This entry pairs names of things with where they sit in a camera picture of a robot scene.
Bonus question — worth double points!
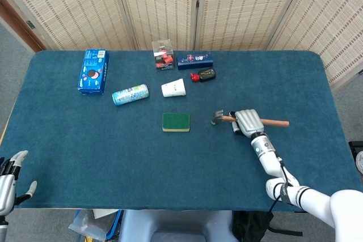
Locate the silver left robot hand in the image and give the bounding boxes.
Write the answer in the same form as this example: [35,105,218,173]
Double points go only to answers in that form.
[0,150,38,217]

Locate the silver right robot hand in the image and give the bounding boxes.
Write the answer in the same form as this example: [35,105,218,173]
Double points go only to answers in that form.
[229,109,269,139]

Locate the wooden handle claw hammer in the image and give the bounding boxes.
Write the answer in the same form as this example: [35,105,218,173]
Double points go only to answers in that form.
[210,110,290,128]

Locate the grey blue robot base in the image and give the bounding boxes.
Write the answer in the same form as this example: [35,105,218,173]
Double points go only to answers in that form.
[117,210,236,242]

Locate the green and yellow sponge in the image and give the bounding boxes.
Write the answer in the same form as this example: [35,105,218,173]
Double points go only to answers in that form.
[162,112,191,133]

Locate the white paper cup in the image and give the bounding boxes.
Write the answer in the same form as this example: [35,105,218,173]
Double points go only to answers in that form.
[161,78,188,98]

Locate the long dark blue box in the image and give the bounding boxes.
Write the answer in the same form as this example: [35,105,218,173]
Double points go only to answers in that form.
[176,52,213,71]

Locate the clear plastic bag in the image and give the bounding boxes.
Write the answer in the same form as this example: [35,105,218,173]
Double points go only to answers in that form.
[67,210,108,241]

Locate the white paper sheet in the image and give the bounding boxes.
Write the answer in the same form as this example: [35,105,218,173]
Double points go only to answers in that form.
[92,209,120,219]

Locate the black bag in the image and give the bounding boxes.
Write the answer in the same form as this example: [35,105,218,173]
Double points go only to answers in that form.
[231,210,303,242]

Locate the black floor device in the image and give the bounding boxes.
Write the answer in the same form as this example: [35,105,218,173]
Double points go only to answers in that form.
[348,141,363,175]

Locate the clear coffee capsule box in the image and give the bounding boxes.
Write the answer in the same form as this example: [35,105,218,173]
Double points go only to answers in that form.
[151,39,175,72]

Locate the blue table cloth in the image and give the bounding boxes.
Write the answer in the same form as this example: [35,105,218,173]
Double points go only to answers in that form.
[0,50,363,213]

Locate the woven folding screen panel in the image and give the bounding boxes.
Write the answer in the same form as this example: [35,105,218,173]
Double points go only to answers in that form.
[266,0,363,92]
[194,0,310,52]
[113,0,201,51]
[0,0,140,52]

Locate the light blue drink can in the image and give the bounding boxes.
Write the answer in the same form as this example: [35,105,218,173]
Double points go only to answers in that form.
[112,84,150,107]

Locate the blue Oreo cookie box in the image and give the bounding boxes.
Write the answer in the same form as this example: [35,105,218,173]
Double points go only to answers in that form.
[77,48,110,96]

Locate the brown wooden door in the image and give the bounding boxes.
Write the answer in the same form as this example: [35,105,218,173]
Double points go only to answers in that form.
[0,0,47,53]

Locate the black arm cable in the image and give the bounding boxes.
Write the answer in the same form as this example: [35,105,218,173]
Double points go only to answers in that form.
[266,153,294,214]

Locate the black arm strap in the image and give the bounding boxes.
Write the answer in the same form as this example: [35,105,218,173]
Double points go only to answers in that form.
[279,184,296,205]

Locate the blue frame bar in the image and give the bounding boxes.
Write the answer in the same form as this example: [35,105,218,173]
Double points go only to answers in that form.
[106,210,125,240]

